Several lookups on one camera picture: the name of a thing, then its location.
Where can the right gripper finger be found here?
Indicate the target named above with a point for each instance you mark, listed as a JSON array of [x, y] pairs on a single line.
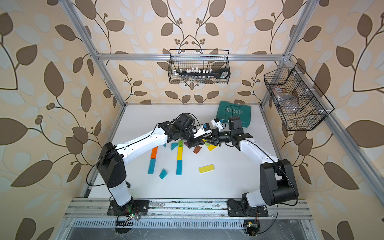
[[214, 143], [213, 135]]

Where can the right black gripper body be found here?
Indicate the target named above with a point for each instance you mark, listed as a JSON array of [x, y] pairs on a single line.
[[225, 137]]

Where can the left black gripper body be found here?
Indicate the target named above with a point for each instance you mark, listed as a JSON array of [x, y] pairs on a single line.
[[188, 137]]

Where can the long yellow block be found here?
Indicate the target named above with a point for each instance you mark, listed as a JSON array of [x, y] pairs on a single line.
[[180, 153], [206, 169], [211, 147]]

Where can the brown wooden block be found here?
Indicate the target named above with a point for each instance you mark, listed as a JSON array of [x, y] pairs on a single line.
[[197, 149]]

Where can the long teal block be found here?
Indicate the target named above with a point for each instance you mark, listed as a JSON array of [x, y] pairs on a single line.
[[179, 167], [152, 166]]

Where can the orange long block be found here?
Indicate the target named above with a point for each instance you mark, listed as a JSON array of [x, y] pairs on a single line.
[[154, 153]]

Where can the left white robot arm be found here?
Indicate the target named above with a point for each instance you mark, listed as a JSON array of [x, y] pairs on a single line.
[[113, 159]]

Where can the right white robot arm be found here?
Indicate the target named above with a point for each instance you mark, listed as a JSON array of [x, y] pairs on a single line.
[[277, 179]]

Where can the green plastic tool case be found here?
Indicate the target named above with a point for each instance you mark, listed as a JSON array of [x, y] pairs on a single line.
[[227, 110]]

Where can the plastic bag in basket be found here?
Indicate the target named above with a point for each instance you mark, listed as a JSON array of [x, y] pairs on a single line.
[[287, 102]]

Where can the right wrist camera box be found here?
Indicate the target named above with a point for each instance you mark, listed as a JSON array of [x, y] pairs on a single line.
[[219, 124]]

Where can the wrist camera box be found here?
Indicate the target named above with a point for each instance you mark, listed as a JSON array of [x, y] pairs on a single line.
[[202, 130], [219, 124]]

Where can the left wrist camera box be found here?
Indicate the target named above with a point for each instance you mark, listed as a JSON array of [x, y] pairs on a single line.
[[202, 130]]

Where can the socket rail with sockets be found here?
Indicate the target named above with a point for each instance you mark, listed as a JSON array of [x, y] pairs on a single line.
[[219, 74]]

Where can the back wire basket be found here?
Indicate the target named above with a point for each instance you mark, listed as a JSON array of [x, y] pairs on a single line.
[[202, 59]]

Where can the wire basket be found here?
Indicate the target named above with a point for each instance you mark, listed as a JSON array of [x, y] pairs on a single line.
[[202, 59], [299, 101]]

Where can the right wire basket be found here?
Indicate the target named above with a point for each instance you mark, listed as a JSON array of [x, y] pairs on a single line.
[[299, 101]]

